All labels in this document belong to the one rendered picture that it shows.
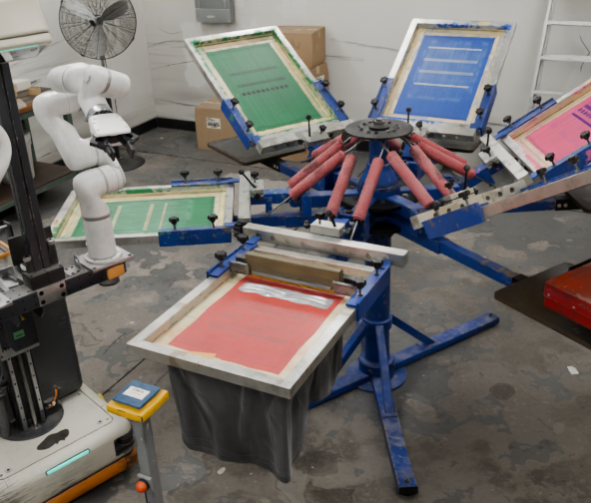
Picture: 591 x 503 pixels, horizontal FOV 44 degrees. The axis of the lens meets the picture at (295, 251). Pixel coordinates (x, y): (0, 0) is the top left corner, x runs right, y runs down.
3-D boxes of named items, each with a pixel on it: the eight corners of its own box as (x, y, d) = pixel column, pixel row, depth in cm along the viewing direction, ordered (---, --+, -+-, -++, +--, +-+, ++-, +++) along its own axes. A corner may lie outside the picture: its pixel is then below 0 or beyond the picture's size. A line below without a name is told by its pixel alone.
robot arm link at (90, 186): (74, 217, 250) (65, 172, 243) (108, 205, 258) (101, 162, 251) (89, 224, 244) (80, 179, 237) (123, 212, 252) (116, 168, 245)
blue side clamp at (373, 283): (358, 321, 249) (358, 303, 246) (344, 318, 251) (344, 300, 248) (389, 282, 273) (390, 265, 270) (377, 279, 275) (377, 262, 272)
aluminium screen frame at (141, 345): (291, 399, 211) (290, 388, 209) (127, 353, 235) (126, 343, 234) (387, 278, 273) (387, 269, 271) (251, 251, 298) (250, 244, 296)
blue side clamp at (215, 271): (219, 290, 272) (217, 273, 269) (208, 287, 275) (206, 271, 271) (259, 256, 296) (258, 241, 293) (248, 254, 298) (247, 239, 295)
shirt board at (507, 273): (675, 330, 249) (680, 310, 246) (599, 372, 230) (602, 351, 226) (411, 210, 351) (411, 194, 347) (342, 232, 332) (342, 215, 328)
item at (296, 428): (293, 481, 241) (287, 374, 222) (283, 477, 242) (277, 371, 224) (348, 400, 277) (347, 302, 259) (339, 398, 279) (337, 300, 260)
